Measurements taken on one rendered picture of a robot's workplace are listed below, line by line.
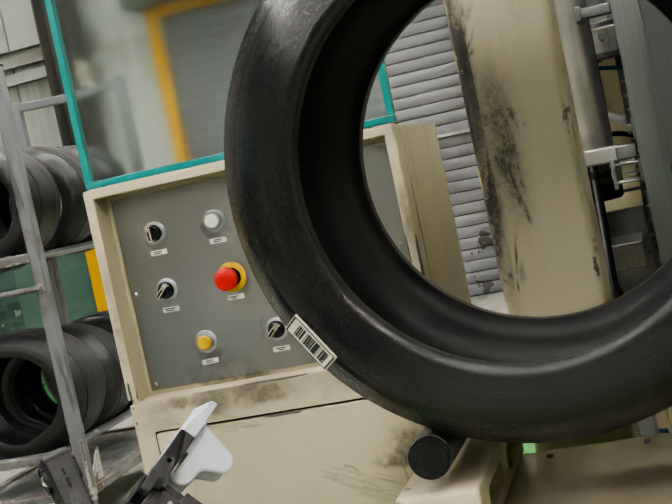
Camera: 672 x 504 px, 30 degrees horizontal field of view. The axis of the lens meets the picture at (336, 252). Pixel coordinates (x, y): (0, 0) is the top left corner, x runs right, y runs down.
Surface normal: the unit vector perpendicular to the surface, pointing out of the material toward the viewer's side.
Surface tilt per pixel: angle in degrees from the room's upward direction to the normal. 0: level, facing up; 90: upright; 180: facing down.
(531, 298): 90
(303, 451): 90
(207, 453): 69
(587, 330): 80
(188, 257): 90
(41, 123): 90
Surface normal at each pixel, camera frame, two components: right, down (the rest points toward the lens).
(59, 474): 0.29, -0.34
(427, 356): -0.29, 0.27
